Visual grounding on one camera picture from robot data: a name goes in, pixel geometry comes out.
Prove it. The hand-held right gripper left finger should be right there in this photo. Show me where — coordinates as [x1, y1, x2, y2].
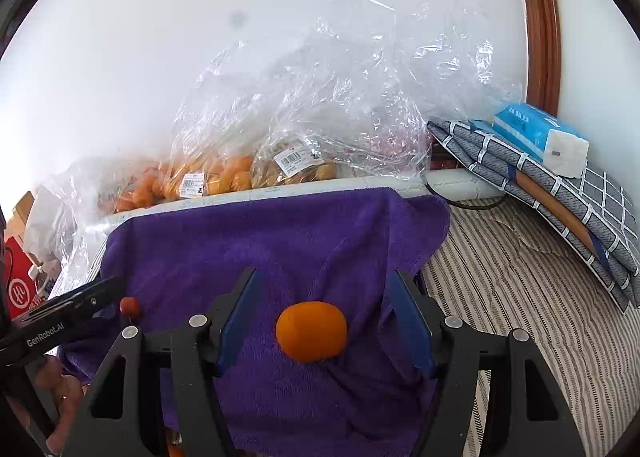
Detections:
[50, 267, 263, 457]

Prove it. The labelled clear bag of oranges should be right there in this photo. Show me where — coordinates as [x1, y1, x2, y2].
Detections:
[164, 137, 257, 202]

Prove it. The black cable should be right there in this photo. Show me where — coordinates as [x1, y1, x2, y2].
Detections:
[424, 172, 506, 212]

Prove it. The red paper bag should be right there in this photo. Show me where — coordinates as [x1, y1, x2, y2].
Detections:
[4, 236, 51, 320]

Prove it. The empty crumpled clear bag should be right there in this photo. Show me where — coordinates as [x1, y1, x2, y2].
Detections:
[37, 162, 118, 290]

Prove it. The brown wooden door frame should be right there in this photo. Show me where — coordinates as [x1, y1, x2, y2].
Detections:
[508, 0, 562, 112]

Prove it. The large clear plastic bag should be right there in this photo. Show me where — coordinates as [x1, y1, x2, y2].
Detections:
[170, 0, 523, 182]

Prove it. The white plastic bag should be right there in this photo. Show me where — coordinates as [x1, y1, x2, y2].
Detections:
[24, 186, 67, 263]

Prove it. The purple towel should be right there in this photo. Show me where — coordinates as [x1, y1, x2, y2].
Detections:
[59, 187, 452, 457]

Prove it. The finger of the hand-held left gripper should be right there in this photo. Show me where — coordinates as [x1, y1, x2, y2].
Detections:
[10, 277, 127, 335]

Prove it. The blue white tissue pack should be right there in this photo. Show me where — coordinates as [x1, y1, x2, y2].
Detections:
[491, 103, 590, 180]

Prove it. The white long box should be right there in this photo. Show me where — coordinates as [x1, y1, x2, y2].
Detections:
[85, 172, 506, 238]

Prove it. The orange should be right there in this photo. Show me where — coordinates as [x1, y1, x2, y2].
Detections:
[275, 301, 348, 363]

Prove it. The brown flat board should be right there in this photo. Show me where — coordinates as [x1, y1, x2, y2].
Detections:
[514, 171, 598, 250]

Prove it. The striped mattress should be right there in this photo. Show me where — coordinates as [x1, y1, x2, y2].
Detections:
[422, 197, 640, 457]

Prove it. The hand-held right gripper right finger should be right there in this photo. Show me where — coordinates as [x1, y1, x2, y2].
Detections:
[387, 268, 586, 457]

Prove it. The person's left hand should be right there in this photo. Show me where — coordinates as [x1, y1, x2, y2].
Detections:
[31, 356, 90, 455]

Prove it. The grey checked folded cloth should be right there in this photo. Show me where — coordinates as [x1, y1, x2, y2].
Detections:
[426, 118, 640, 313]

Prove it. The clear bag of brown fruit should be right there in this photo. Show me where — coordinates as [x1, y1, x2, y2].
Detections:
[250, 132, 342, 188]

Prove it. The unlabelled clear bag of oranges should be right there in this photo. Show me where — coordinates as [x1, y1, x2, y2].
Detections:
[95, 157, 171, 215]

